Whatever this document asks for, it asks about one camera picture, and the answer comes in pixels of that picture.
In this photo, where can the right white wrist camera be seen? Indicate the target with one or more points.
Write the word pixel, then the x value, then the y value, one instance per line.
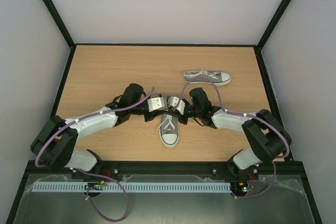
pixel 177 104

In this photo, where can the right circuit board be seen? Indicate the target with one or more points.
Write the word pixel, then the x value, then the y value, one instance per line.
pixel 242 186

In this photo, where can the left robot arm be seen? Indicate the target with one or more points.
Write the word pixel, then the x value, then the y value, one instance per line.
pixel 55 145

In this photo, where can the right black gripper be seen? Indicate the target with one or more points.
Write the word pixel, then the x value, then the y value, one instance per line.
pixel 181 117

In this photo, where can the circuit board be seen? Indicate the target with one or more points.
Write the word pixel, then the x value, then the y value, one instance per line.
pixel 95 185
pixel 242 186

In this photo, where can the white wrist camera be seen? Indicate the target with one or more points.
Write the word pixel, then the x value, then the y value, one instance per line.
pixel 157 103
pixel 177 104

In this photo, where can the grey sneaker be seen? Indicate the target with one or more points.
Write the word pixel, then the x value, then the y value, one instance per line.
pixel 168 130

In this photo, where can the light blue cable duct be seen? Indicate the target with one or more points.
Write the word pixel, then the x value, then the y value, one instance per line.
pixel 76 187

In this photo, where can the black aluminium frame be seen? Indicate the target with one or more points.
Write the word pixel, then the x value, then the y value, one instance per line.
pixel 289 167

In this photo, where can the left circuit board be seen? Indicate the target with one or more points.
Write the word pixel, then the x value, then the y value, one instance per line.
pixel 95 185

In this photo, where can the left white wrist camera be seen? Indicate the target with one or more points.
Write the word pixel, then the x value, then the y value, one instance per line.
pixel 157 103

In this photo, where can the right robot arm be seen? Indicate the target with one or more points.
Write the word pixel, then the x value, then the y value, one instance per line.
pixel 267 138

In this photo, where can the grey sneaker lying sideways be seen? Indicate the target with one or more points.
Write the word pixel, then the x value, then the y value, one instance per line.
pixel 218 78

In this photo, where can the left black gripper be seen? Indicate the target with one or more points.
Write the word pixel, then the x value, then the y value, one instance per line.
pixel 154 114

